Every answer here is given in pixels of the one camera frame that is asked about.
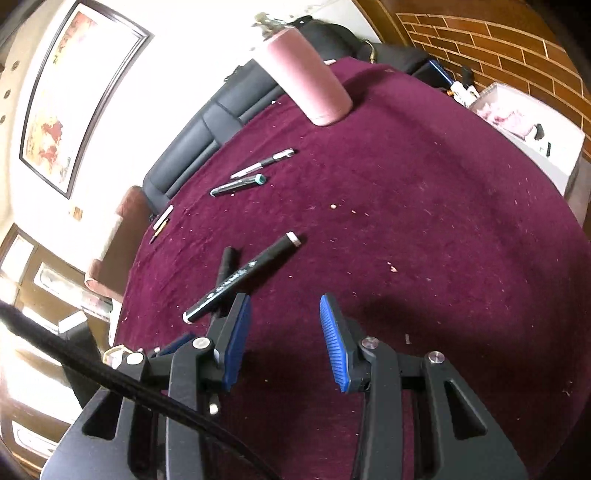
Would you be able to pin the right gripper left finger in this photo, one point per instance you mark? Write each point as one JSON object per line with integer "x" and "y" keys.
{"x": 229, "y": 335}

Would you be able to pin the teal cap marker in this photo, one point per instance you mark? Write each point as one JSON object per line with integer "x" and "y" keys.
{"x": 239, "y": 184}

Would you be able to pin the white storage box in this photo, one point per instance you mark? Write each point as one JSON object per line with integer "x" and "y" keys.
{"x": 548, "y": 138}

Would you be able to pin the white pen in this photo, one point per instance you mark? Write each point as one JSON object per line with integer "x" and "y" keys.
{"x": 164, "y": 215}

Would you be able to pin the brown armchair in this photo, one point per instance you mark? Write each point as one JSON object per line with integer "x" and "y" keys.
{"x": 107, "y": 275}

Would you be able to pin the framed painting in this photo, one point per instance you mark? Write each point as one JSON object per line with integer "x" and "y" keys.
{"x": 87, "y": 57}

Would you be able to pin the black sofa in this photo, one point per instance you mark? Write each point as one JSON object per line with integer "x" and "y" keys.
{"x": 247, "y": 92}

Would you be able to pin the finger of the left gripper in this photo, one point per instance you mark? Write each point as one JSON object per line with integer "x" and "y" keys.
{"x": 175, "y": 344}

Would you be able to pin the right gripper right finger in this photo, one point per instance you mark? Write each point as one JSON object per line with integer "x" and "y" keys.
{"x": 350, "y": 369}

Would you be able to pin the black pen under marker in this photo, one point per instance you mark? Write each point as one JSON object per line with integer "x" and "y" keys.
{"x": 229, "y": 260}

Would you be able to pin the maroon tablecloth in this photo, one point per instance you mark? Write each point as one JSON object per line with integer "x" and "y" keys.
{"x": 428, "y": 226}

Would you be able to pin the pink thermos bottle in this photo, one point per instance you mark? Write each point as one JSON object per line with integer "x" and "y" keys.
{"x": 300, "y": 71}

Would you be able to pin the black marker pink cap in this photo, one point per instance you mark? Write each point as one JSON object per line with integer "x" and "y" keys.
{"x": 213, "y": 300}

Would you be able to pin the black silver pen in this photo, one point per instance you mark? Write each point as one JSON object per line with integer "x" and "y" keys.
{"x": 275, "y": 158}

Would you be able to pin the yellow black pen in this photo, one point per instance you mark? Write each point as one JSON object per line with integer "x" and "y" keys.
{"x": 158, "y": 231}

